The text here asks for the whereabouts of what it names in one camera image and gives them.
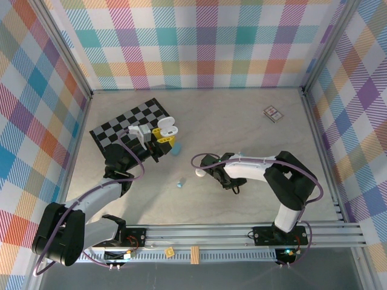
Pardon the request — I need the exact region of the aluminium back rail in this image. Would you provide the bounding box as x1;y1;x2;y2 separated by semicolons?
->
90;86;305;92

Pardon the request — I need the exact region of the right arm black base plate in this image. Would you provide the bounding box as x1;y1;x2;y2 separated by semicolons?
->
252;225;309;246

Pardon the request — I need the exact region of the aluminium side rail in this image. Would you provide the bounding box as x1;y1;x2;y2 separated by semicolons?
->
301;87;348;224
54;93;93;226

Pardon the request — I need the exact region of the aluminium frame post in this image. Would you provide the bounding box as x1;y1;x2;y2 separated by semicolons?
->
302;0;363;97
28;0;94;101

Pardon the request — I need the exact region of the aluminium mounting rail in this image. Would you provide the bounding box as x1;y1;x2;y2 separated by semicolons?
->
33;222;368;251

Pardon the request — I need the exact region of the black controller box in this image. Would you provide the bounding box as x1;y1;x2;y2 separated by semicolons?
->
104;250;136;263
275;248;296;264

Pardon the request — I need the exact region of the playing card box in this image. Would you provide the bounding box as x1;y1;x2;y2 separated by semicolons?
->
262;105;285;123

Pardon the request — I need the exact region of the white oval earbud case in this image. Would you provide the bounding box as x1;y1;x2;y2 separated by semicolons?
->
157;117;180;137

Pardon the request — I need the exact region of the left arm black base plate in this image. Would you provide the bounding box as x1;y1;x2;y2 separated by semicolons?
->
91;228;148;248

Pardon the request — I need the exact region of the black grey chessboard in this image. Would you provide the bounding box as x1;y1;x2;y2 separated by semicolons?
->
89;97;175;160

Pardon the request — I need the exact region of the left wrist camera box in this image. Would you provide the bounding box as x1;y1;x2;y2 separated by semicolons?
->
128;123;152;143

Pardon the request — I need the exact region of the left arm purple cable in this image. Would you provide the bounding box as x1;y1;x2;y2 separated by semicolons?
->
31;129;145;277

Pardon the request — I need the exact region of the grey slotted cable duct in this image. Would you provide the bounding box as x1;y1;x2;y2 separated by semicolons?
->
47;250;281;263

